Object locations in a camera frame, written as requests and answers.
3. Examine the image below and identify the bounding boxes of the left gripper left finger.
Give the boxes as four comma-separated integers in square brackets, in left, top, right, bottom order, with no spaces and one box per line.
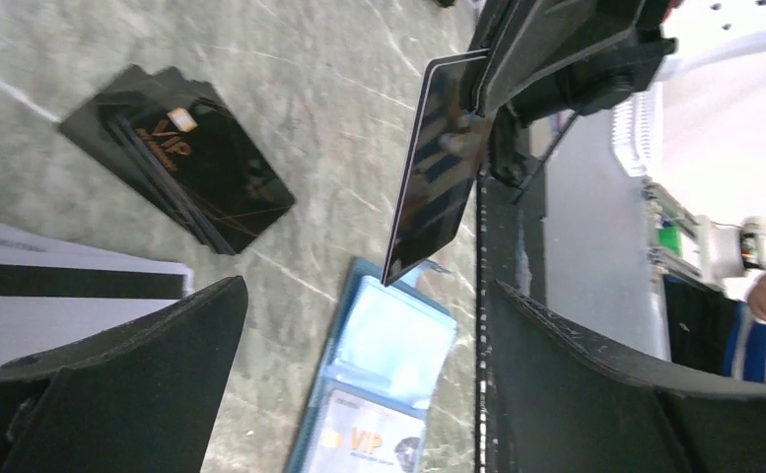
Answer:
[0,276,248,472]

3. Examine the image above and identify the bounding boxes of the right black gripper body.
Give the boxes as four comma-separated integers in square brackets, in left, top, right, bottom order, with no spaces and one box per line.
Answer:
[467,0,678,189]

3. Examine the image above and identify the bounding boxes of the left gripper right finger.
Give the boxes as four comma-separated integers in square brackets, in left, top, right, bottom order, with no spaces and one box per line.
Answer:
[486,281,766,472]

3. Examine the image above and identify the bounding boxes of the single black VIP card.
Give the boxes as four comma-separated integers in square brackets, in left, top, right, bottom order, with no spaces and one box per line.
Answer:
[381,49,492,286]

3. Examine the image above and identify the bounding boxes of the silver grey card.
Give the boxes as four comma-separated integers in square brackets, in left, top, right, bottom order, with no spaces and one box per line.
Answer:
[0,224,193,366]

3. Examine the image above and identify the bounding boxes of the blue card holder wallet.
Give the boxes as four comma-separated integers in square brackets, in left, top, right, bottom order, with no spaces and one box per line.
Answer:
[285,258,456,472]

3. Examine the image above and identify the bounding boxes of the single silver VIP card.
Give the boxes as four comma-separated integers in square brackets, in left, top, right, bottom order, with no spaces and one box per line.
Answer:
[301,389,425,473]

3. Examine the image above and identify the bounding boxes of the black card case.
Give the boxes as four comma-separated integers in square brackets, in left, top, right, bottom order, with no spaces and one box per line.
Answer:
[57,64,296,255]

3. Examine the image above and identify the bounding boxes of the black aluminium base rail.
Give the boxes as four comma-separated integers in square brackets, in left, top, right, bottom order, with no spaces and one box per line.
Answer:
[474,110,575,472]

